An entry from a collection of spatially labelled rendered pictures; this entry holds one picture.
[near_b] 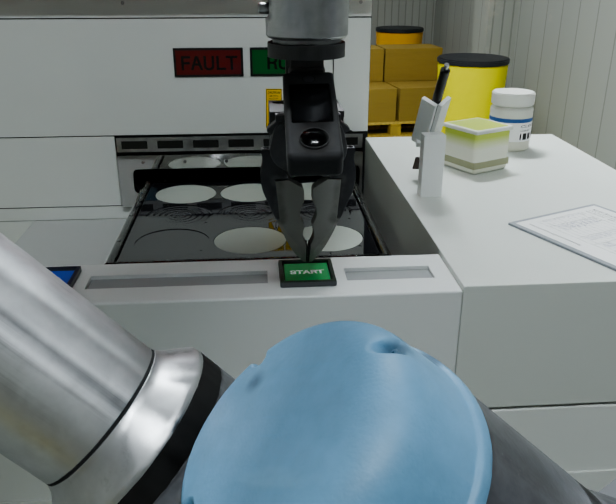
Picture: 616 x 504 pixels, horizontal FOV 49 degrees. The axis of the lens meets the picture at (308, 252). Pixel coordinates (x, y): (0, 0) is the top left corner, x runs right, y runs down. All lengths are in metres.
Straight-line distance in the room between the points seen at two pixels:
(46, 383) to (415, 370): 0.17
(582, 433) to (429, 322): 0.23
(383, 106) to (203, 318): 4.81
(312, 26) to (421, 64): 5.22
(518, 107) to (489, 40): 4.02
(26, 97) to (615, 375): 1.00
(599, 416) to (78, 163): 0.93
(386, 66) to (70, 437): 5.48
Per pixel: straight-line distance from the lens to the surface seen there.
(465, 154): 1.05
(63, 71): 1.26
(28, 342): 0.34
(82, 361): 0.35
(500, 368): 0.74
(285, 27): 0.62
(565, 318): 0.73
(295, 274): 0.69
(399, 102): 5.45
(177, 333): 0.67
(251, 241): 0.95
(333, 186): 0.65
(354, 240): 0.95
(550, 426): 0.80
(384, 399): 0.25
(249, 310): 0.66
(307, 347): 0.29
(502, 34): 5.22
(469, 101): 4.44
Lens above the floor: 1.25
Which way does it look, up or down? 23 degrees down
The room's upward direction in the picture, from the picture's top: straight up
